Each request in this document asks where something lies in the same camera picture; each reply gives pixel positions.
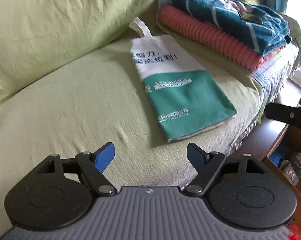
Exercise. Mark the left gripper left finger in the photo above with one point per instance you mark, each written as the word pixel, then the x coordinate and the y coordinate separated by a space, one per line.
pixel 91 168

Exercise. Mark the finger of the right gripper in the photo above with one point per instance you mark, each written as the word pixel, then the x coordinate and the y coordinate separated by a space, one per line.
pixel 286 114

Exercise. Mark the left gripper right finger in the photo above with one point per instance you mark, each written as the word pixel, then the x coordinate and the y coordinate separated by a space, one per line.
pixel 208 166

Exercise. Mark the green white canvas shopping bag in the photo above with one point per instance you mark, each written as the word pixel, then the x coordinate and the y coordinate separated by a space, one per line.
pixel 185 98

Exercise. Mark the brown wooden side table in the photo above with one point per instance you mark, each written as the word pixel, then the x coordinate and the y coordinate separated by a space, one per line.
pixel 264 138

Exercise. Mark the cardboard box with items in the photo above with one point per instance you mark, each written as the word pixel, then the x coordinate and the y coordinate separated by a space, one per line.
pixel 285 162

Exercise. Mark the green sofa seat cover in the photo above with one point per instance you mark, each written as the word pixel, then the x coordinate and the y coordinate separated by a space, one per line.
pixel 99 98

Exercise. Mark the teal striped folded towel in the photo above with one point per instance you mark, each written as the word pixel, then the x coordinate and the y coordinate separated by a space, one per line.
pixel 259 27

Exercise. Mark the pink ribbed folded blanket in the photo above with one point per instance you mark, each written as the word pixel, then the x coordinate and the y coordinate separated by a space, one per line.
pixel 211 36

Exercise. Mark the green sofa back cushion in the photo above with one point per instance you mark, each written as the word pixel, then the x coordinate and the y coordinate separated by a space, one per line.
pixel 39 36

